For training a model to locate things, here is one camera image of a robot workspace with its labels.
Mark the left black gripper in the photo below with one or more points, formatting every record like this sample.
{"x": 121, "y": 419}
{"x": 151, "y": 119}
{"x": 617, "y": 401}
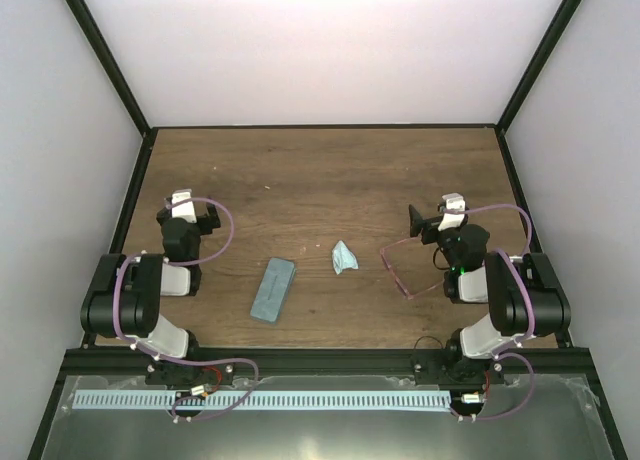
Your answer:
{"x": 214, "y": 217}

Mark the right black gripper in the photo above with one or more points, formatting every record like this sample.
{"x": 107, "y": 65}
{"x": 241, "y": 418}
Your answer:
{"x": 417, "y": 224}

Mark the pink transparent sunglasses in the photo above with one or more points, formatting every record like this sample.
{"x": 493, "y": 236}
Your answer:
{"x": 401, "y": 286}

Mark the light blue cleaning cloth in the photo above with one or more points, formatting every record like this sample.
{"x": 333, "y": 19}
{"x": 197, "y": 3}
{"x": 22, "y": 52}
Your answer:
{"x": 343, "y": 258}

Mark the blue green glasses case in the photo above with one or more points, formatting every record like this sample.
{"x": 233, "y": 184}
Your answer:
{"x": 273, "y": 290}

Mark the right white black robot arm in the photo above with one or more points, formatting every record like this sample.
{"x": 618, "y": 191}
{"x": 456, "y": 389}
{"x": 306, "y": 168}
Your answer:
{"x": 523, "y": 294}

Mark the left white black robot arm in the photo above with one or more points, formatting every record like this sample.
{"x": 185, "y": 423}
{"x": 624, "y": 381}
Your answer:
{"x": 124, "y": 297}

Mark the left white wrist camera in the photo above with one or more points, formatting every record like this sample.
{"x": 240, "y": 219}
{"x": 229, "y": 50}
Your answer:
{"x": 182, "y": 206}

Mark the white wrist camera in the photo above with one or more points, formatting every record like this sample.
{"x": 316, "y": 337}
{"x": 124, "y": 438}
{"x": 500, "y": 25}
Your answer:
{"x": 182, "y": 206}
{"x": 452, "y": 208}

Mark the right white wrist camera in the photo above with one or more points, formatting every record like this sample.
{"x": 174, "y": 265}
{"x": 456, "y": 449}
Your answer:
{"x": 452, "y": 208}

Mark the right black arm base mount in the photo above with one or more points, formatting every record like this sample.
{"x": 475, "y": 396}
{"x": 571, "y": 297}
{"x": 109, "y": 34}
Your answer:
{"x": 446, "y": 366}

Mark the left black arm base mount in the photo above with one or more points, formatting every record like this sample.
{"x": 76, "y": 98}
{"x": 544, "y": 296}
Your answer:
{"x": 163, "y": 373}

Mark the light blue slotted cable duct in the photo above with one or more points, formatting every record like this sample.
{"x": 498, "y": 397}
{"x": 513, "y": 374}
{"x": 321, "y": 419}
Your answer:
{"x": 428, "y": 401}

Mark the black aluminium frame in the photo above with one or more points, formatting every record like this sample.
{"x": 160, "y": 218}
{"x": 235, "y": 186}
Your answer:
{"x": 89, "y": 355}

